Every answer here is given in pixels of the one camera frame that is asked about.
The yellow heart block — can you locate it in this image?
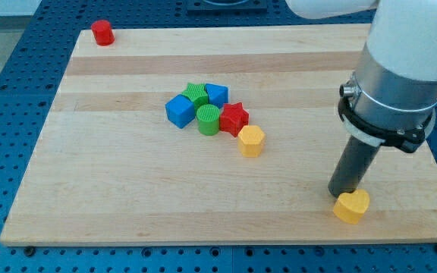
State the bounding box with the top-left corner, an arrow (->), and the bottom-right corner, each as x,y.
333,189 -> 370,224

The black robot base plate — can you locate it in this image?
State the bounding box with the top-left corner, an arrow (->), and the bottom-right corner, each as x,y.
185,0 -> 267,13

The blue pentagon block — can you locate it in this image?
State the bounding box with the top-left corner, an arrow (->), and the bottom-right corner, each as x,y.
205,83 -> 228,108

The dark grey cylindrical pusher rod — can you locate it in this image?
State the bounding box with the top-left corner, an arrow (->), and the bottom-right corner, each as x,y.
328,136 -> 380,197

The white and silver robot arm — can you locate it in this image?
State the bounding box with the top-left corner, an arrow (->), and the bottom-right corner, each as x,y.
287,0 -> 437,196

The green star block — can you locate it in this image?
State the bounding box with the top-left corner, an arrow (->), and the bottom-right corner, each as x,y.
181,83 -> 209,111

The yellow hexagon block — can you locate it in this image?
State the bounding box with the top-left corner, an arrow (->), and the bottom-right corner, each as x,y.
237,125 -> 266,158

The blue cube block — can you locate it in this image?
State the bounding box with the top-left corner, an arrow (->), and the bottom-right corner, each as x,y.
165,95 -> 195,129

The green cylinder block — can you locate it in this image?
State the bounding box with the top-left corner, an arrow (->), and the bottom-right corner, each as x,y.
196,104 -> 221,136

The red star block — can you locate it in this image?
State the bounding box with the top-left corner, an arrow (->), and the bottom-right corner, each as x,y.
219,102 -> 249,137

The wooden board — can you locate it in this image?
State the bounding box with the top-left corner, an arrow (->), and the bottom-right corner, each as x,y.
0,24 -> 437,246

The red cylinder block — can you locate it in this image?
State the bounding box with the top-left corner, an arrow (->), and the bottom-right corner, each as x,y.
91,20 -> 115,46

